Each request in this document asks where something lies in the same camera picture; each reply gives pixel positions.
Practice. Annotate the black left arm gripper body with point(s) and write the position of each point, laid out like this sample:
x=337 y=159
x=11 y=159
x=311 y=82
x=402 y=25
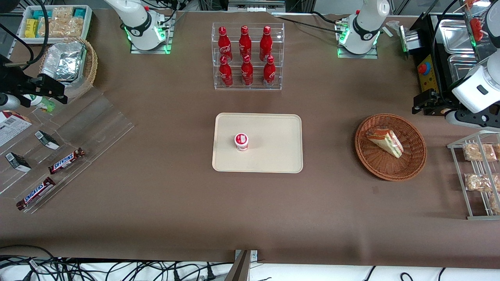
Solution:
x=444 y=102

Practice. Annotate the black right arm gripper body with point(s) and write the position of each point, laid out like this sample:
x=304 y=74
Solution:
x=13 y=82

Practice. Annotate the triangle sandwich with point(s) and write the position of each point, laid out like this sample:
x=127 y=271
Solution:
x=386 y=141

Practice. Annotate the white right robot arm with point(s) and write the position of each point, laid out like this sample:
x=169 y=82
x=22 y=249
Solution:
x=140 y=23

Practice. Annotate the aluminium foil tray stack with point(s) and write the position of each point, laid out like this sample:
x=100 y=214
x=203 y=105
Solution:
x=62 y=62

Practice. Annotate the steel tray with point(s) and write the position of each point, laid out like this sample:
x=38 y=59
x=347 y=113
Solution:
x=455 y=37
x=463 y=68

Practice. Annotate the deep wicker basket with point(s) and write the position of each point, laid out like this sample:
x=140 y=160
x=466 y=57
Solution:
x=91 y=66

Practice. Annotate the round brown wicker basket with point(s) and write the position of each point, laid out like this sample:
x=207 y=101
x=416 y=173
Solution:
x=383 y=166

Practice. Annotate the beige plastic tray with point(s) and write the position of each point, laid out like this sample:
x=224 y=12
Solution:
x=273 y=152

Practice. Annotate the green white drink bottle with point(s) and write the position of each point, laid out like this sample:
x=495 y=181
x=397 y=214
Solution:
x=43 y=103

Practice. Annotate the yellow emergency stop box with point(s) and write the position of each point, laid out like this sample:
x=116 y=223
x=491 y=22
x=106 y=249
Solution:
x=427 y=76

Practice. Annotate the red white carton box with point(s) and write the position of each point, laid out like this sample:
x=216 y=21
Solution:
x=11 y=127

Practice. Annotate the clear acrylic stepped display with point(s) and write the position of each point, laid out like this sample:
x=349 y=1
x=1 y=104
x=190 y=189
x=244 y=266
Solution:
x=97 y=121

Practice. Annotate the small black white box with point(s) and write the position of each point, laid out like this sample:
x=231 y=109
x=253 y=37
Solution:
x=17 y=162
x=47 y=139

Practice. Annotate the clear bagged crackers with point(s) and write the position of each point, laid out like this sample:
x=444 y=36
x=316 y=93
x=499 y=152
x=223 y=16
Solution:
x=73 y=27
x=50 y=28
x=62 y=13

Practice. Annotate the bagged brown snack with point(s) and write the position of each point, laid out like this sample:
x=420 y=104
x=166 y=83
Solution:
x=496 y=203
x=478 y=182
x=478 y=152

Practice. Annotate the yellow snack pack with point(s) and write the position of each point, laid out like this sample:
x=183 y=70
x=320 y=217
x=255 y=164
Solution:
x=31 y=28

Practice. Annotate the black side table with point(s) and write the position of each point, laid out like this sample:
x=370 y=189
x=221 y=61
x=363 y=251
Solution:
x=429 y=41

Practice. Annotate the Snickers chocolate bar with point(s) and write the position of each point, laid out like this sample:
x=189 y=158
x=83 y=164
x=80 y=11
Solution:
x=66 y=160
x=36 y=193

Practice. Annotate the silver metal box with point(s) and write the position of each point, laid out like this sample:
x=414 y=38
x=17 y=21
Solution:
x=409 y=39

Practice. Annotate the teal snack pack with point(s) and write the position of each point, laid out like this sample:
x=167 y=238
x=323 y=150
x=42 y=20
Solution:
x=41 y=14
x=79 y=12

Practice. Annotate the white plastic bin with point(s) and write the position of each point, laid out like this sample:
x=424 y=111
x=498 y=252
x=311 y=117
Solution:
x=88 y=23

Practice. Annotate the crumpled clear plastic wrap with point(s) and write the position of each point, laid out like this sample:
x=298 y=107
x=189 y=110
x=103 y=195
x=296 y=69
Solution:
x=392 y=24

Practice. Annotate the brown table cover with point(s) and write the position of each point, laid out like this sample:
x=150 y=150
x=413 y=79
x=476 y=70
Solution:
x=156 y=218

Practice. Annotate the red cola bottle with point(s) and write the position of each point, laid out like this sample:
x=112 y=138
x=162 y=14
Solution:
x=266 y=43
x=225 y=73
x=245 y=42
x=269 y=73
x=223 y=43
x=247 y=72

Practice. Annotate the clear acrylic bottle rack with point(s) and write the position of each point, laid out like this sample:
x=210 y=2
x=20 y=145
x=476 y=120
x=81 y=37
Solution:
x=254 y=88

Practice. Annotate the red white yogurt cup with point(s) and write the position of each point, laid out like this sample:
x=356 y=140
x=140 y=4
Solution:
x=241 y=141

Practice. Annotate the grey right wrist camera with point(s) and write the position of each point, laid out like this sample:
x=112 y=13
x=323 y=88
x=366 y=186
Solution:
x=8 y=102

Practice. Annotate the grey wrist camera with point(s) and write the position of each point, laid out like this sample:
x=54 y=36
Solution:
x=8 y=102
x=468 y=120

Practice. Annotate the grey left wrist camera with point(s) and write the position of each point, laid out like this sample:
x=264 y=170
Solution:
x=468 y=120

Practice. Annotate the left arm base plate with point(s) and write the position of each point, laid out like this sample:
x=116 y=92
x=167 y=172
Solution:
x=357 y=55

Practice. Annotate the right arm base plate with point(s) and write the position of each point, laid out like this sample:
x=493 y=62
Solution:
x=170 y=35

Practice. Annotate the aluminium frame structure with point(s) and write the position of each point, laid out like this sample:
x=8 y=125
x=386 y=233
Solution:
x=256 y=4

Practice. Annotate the grey metal post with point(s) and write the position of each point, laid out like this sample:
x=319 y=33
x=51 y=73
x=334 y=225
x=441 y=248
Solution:
x=240 y=269

